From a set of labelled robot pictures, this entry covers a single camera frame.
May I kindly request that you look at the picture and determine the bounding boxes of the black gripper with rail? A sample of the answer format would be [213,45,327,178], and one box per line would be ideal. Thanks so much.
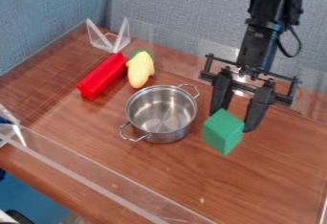
[199,24,302,132]

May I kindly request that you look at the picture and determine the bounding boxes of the green block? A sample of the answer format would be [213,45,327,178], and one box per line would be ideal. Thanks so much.
[203,109,245,155]

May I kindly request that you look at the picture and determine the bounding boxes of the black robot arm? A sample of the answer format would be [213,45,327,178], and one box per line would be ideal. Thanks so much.
[199,0,304,132]

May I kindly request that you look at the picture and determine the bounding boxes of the red block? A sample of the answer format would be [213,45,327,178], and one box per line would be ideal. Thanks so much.
[77,52,129,101]

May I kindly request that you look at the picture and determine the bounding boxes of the clear acrylic back barrier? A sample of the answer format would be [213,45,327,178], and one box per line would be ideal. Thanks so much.
[130,19,327,124]

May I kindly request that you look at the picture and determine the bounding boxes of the clear acrylic barrier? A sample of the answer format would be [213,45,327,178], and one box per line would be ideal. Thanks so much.
[130,19,327,124]
[0,127,217,224]

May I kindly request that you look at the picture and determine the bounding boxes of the clear acrylic front barrier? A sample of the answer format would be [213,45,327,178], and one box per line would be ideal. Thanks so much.
[0,127,217,224]

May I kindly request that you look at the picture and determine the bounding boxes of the black cable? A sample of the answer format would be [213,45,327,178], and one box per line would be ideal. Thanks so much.
[276,25,304,58]

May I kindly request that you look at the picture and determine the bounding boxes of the metal pot with handles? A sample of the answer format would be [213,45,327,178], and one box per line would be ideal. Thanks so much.
[119,83,201,144]

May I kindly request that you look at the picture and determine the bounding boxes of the clear acrylic corner bracket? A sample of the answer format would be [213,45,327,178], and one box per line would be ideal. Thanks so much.
[86,18,131,54]

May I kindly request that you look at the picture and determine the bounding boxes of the clear acrylic left bracket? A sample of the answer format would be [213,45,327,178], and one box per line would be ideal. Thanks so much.
[0,103,27,147]

